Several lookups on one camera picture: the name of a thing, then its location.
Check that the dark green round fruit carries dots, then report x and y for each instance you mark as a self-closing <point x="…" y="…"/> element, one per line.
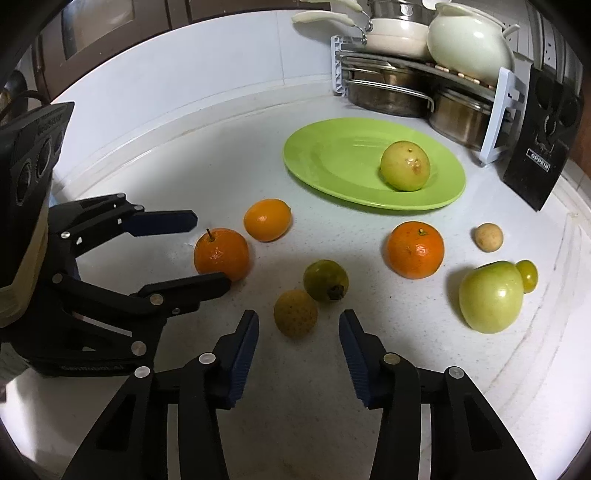
<point x="323" y="279"/>

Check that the small green round fruit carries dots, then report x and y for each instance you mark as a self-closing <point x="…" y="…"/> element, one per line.
<point x="528" y="277"/>

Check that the brown cabinet door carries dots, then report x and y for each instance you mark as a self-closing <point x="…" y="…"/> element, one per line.
<point x="92" y="27"/>

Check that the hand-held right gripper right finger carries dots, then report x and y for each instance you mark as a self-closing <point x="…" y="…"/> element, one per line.
<point x="355" y="355"/>

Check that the orange with stem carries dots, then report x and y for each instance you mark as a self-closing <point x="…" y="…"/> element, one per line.
<point x="221" y="256"/>

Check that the wooden bead trivet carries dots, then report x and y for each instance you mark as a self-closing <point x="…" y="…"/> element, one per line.
<point x="466" y="76"/>

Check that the cream frying pan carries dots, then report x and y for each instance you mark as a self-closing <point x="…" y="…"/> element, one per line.
<point x="397" y="44"/>

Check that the steel pot with lid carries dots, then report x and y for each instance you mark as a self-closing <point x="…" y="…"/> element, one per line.
<point x="397" y="9"/>

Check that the small smooth orange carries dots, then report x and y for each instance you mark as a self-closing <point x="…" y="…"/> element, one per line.
<point x="268" y="220"/>

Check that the yellow spotted guava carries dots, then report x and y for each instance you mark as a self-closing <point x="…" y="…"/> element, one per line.
<point x="404" y="166"/>

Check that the black knife block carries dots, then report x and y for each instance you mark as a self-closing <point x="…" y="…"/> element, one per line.
<point x="535" y="170"/>

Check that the large orange mandarin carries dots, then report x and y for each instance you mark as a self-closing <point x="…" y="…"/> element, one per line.
<point x="415" y="249"/>

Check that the small steel pot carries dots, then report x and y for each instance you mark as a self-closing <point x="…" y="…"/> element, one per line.
<point x="457" y="117"/>

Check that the small tan round fruit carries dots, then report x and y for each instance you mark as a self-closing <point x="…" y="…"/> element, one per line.
<point x="488" y="237"/>

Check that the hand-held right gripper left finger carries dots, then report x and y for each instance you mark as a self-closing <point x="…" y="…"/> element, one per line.
<point x="242" y="355"/>

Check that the brown round longan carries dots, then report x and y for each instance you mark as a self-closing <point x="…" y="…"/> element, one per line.
<point x="295" y="314"/>

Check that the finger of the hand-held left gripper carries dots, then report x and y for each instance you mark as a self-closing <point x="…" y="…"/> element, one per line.
<point x="194" y="288"/>
<point x="161" y="222"/>

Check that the white metal pot rack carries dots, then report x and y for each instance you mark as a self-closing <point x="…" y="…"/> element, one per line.
<point x="339" y="69"/>

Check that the light green apple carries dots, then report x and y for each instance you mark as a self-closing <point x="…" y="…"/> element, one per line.
<point x="490" y="297"/>

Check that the green oval plate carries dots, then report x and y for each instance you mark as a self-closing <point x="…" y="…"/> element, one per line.
<point x="337" y="157"/>

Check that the white ceramic pot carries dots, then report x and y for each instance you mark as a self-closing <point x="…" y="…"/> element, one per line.
<point x="471" y="44"/>

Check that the wide steel pot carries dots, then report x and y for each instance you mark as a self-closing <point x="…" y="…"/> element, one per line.
<point x="388" y="94"/>

